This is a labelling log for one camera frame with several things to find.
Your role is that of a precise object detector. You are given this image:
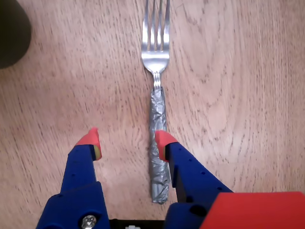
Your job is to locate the gray cylindrical glass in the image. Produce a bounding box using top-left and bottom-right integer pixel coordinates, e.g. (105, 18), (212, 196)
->
(0, 0), (32, 70)

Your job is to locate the metal fork gray taped handle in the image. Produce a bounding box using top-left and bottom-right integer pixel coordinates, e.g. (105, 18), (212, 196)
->
(141, 0), (172, 205)

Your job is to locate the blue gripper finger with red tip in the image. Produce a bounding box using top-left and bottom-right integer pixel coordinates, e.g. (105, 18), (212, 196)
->
(35, 127), (111, 229)
(154, 130), (234, 229)

